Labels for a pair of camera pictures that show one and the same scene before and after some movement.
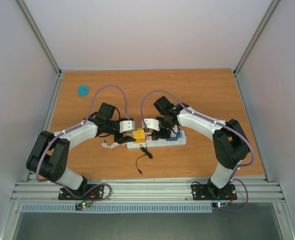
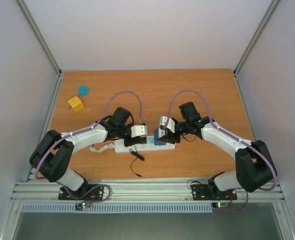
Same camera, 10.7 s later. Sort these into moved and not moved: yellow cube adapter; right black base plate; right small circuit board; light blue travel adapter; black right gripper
Moved: yellow cube adapter; black right gripper
Not moved: light blue travel adapter; right small circuit board; right black base plate
